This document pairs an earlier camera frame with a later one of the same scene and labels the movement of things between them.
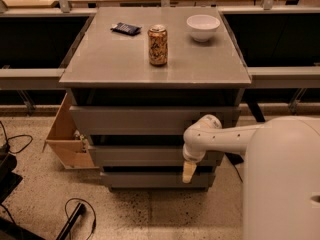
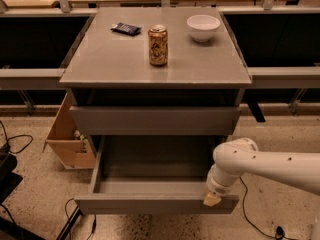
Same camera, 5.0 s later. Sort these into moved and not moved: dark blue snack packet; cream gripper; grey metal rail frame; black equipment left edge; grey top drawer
Moved: cream gripper
Not moved: dark blue snack packet; grey metal rail frame; grey top drawer; black equipment left edge
